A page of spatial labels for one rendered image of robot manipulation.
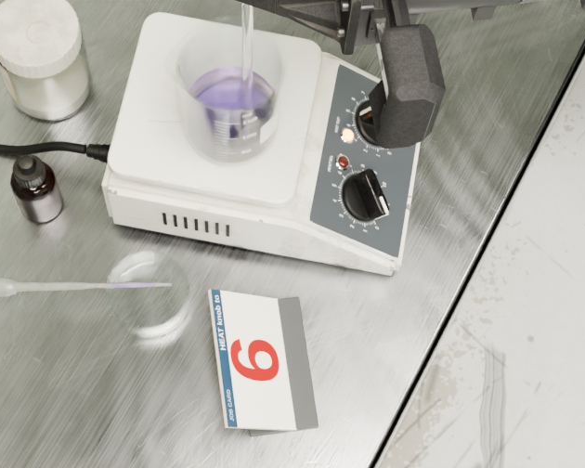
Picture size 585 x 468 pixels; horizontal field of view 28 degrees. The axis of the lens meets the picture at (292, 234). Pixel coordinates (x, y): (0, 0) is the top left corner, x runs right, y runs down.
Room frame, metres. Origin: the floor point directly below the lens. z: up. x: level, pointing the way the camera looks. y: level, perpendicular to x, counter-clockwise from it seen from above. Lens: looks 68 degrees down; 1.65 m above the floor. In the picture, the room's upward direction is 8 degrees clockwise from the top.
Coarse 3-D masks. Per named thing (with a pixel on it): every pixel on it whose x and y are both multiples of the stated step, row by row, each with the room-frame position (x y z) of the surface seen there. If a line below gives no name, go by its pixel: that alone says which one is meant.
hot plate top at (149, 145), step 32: (160, 32) 0.39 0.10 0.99; (160, 64) 0.37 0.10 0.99; (288, 64) 0.38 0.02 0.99; (320, 64) 0.38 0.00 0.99; (128, 96) 0.34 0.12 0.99; (160, 96) 0.34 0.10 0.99; (288, 96) 0.36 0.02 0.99; (128, 128) 0.32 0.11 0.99; (160, 128) 0.32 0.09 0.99; (288, 128) 0.33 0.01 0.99; (128, 160) 0.30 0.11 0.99; (160, 160) 0.30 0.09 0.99; (192, 160) 0.30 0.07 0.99; (288, 160) 0.31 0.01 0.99; (224, 192) 0.28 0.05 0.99; (256, 192) 0.29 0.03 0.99; (288, 192) 0.29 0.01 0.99
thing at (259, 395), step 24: (240, 312) 0.23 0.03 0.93; (264, 312) 0.23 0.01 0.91; (240, 336) 0.21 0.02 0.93; (264, 336) 0.22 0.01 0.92; (240, 360) 0.19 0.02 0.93; (264, 360) 0.20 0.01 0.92; (240, 384) 0.18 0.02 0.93; (264, 384) 0.18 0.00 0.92; (240, 408) 0.16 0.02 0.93; (264, 408) 0.17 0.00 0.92
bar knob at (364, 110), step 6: (366, 102) 0.38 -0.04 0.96; (360, 108) 0.37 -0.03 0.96; (366, 108) 0.37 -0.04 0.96; (360, 114) 0.36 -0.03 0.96; (366, 114) 0.36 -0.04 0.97; (360, 120) 0.36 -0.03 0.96; (366, 120) 0.36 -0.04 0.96; (372, 120) 0.36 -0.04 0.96; (360, 126) 0.36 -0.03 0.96; (366, 126) 0.36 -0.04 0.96; (372, 126) 0.36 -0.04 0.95; (360, 132) 0.36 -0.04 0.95; (366, 132) 0.36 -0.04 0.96; (372, 132) 0.36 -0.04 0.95; (366, 138) 0.35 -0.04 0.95; (372, 138) 0.35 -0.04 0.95; (372, 144) 0.35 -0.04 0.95; (378, 144) 0.35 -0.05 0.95
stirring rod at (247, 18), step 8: (248, 8) 0.33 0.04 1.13; (248, 16) 0.33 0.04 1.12; (248, 24) 0.33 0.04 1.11; (248, 32) 0.33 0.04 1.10; (248, 40) 0.33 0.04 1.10; (248, 48) 0.33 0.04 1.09; (248, 56) 0.33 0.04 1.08; (248, 64) 0.33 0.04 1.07; (248, 72) 0.33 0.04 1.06; (248, 80) 0.33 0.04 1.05; (248, 88) 0.33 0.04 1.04; (248, 96) 0.33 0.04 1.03; (248, 104) 0.33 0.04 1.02
